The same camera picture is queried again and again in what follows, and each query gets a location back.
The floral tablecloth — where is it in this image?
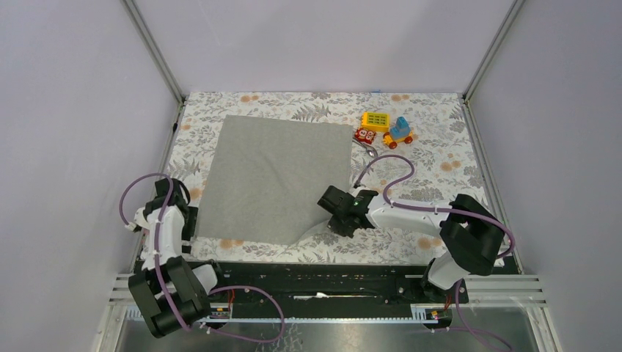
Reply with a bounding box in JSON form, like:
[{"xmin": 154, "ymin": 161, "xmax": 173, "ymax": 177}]
[{"xmin": 165, "ymin": 92, "xmax": 489, "ymax": 265}]

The red toy block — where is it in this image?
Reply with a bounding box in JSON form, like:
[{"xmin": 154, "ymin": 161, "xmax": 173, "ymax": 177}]
[{"xmin": 354, "ymin": 127, "xmax": 377, "ymax": 145}]

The left aluminium frame post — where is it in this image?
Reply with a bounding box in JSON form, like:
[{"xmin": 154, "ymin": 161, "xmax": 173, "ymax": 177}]
[{"xmin": 120, "ymin": 0, "xmax": 186, "ymax": 105}]

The white slotted cable duct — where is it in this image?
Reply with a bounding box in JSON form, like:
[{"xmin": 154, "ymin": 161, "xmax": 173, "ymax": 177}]
[{"xmin": 199, "ymin": 305, "xmax": 439, "ymax": 324}]

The metal spoon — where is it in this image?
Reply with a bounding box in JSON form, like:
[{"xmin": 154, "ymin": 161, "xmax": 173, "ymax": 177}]
[{"xmin": 352, "ymin": 137, "xmax": 378, "ymax": 158}]

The yellow toy brick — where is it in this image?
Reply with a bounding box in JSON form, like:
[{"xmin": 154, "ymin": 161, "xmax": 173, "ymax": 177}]
[{"xmin": 361, "ymin": 111, "xmax": 391, "ymax": 133}]

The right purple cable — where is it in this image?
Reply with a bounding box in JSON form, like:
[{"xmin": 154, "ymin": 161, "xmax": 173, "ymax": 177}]
[{"xmin": 353, "ymin": 154, "xmax": 517, "ymax": 351}]

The right aluminium frame post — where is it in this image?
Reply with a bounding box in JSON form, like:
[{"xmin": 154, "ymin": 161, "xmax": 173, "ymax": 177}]
[{"xmin": 462, "ymin": 0, "xmax": 526, "ymax": 101}]

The blue yellow toy car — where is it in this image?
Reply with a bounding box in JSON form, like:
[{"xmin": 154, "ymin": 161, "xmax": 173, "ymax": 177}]
[{"xmin": 382, "ymin": 117, "xmax": 414, "ymax": 150}]

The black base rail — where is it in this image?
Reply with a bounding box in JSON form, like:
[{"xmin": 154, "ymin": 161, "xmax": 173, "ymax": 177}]
[{"xmin": 187, "ymin": 260, "xmax": 478, "ymax": 319}]

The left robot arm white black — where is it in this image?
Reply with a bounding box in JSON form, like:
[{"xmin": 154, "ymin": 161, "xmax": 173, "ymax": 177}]
[{"xmin": 125, "ymin": 173, "xmax": 228, "ymax": 338}]

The aluminium frame post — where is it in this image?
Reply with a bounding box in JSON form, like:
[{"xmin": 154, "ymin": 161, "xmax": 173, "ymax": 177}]
[
  {"xmin": 462, "ymin": 0, "xmax": 526, "ymax": 101},
  {"xmin": 120, "ymin": 0, "xmax": 186, "ymax": 105}
]

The grey cloth napkin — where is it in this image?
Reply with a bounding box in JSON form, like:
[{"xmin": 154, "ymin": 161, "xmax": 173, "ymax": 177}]
[{"xmin": 197, "ymin": 115, "xmax": 354, "ymax": 245}]

